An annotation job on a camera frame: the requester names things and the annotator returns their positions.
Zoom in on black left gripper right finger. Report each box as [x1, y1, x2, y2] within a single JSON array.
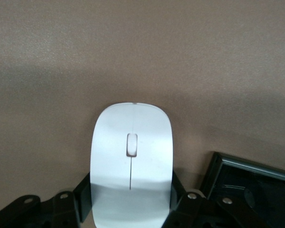
[[165, 167, 276, 228]]

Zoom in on small black phone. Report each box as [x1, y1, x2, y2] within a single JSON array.
[[200, 151, 285, 228]]

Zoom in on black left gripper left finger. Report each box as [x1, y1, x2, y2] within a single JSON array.
[[0, 171, 93, 228]]

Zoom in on brown table mat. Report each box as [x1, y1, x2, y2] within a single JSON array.
[[0, 0, 285, 228]]

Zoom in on white computer mouse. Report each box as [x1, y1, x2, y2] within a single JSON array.
[[89, 102, 174, 228]]

